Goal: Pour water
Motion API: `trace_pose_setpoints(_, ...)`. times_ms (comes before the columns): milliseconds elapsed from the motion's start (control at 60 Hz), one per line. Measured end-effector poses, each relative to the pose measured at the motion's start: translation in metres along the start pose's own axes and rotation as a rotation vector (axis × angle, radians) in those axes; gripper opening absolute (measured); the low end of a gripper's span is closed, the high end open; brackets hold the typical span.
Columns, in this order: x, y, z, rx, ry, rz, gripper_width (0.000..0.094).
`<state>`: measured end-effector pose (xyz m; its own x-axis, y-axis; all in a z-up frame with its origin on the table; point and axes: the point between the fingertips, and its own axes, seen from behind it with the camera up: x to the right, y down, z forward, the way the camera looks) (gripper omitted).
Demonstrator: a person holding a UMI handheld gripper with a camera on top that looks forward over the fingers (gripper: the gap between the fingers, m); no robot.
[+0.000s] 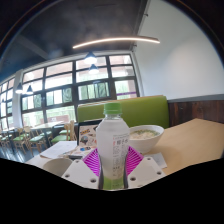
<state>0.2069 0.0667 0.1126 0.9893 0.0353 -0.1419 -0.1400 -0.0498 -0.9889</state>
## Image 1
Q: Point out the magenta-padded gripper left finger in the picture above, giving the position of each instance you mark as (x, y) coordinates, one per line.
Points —
(80, 171)

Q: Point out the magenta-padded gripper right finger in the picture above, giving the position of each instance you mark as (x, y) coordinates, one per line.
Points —
(145, 170)

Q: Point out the clear bottle with green cap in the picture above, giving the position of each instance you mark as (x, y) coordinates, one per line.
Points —
(112, 140)

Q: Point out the small white card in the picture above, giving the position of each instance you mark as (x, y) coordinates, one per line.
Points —
(160, 160)

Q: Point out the white ceramic bowl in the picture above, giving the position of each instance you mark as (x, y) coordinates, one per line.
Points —
(146, 141)

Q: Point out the white paper sheet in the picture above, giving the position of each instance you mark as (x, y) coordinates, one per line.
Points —
(58, 149)

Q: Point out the wooden chairs with green seats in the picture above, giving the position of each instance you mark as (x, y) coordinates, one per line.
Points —
(35, 138)

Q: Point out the wooden dining table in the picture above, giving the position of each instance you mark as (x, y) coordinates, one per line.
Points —
(46, 125)

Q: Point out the green upholstered bench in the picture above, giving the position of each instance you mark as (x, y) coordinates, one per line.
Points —
(143, 111)

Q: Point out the hanging pendant lamps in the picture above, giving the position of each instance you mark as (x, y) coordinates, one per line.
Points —
(90, 59)

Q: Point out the long linear ceiling light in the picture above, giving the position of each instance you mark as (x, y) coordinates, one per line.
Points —
(116, 40)

